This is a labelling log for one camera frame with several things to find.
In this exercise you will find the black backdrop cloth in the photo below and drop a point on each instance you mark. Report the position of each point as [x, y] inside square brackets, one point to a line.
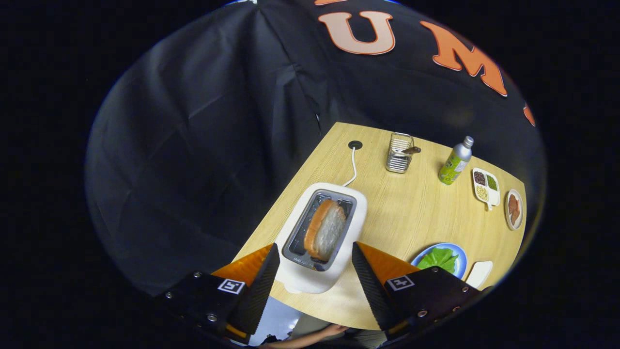
[193, 145]

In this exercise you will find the green and silver bottle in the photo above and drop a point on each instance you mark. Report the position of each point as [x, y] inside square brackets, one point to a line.
[453, 167]

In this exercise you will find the blue plate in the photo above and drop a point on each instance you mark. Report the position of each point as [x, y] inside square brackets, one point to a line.
[462, 261]

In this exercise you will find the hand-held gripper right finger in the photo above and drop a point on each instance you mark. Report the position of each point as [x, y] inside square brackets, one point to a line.
[373, 291]

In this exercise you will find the white divided bean dish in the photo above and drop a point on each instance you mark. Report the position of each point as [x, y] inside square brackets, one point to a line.
[486, 186]

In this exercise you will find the white toaster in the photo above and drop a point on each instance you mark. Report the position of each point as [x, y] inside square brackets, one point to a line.
[310, 281]

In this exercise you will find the toasted bread slice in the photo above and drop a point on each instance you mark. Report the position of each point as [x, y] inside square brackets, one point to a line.
[327, 230]

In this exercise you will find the white round plate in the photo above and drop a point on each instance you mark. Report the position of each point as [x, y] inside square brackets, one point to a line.
[507, 213]

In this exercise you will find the green lettuce leaf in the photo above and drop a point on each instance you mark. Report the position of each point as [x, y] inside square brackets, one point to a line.
[438, 259]

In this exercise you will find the white square plate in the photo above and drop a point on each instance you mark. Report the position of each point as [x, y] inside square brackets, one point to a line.
[479, 274]

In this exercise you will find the brown meat piece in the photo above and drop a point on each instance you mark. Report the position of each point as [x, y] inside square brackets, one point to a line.
[515, 218]
[514, 203]

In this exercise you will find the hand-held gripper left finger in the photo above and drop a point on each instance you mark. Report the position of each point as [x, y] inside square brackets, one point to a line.
[256, 291]

